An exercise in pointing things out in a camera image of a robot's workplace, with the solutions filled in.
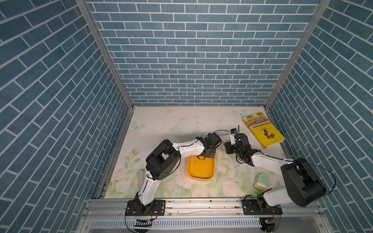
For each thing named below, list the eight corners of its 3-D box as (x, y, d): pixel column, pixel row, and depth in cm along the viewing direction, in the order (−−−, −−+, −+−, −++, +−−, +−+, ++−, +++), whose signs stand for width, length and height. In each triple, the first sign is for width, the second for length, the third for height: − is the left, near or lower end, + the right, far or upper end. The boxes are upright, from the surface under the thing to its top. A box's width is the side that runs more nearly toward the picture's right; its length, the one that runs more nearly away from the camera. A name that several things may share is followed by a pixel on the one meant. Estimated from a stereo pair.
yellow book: (263, 149, 98) (266, 146, 95) (241, 119, 115) (243, 116, 112) (282, 142, 102) (285, 139, 99) (258, 114, 119) (260, 111, 116)
